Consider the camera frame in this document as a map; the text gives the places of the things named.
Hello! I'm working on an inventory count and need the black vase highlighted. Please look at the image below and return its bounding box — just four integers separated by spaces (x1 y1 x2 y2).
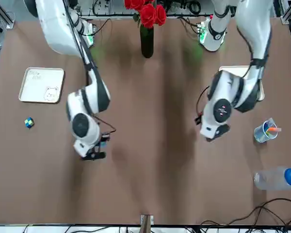
139 23 154 59

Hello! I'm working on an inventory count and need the tray with bear print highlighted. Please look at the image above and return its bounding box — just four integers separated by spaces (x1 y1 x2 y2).
18 67 65 104

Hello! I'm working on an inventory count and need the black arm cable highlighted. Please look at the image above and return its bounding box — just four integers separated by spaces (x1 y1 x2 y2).
62 0 117 136
195 85 211 120

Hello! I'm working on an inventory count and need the aluminium camera post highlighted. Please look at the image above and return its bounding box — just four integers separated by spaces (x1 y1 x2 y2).
140 214 154 233

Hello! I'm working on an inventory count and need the clear bottle with blue cap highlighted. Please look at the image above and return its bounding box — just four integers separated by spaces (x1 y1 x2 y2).
253 166 291 191

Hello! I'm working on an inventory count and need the blue translucent pen cup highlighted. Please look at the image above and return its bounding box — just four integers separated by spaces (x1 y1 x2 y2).
254 117 279 144

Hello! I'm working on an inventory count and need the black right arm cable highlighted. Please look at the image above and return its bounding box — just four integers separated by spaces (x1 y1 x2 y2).
62 0 117 136

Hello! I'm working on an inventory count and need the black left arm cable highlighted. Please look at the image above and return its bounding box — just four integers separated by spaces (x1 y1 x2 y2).
195 85 211 120

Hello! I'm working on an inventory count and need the green circuit board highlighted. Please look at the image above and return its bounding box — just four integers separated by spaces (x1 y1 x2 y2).
86 22 98 37
196 21 207 34

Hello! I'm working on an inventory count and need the tray with rabbit print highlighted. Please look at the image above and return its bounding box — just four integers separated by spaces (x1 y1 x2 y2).
218 65 265 102

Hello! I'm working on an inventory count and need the green blue checkered cube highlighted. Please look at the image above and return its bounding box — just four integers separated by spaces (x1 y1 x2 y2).
24 116 35 130

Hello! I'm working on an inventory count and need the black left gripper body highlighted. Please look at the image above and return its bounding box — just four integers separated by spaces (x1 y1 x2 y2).
205 123 231 143

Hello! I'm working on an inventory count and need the red rose bouquet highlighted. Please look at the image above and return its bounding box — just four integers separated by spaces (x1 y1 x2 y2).
124 0 167 28

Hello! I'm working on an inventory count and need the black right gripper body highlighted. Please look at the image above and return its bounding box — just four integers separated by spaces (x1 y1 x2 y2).
81 142 107 162

